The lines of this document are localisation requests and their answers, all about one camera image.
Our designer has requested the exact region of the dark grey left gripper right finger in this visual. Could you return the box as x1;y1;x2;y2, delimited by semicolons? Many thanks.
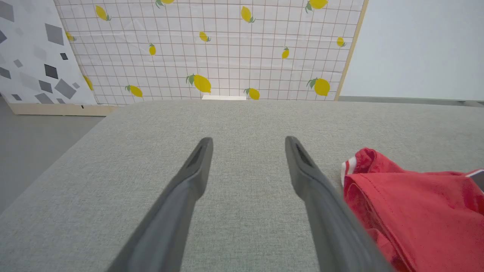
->
285;136;394;272

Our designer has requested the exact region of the grey terrazzo print backdrop panel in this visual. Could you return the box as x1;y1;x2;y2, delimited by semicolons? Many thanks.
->
0;0;121;116

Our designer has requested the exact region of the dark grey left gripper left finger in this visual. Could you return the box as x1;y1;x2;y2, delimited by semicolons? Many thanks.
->
106;137;214;272

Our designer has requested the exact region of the red and white basketball jersey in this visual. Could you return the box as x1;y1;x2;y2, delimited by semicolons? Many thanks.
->
340;147;484;272

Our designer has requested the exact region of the lemon print backdrop panel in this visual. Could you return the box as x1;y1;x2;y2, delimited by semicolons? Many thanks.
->
53;0;369;106

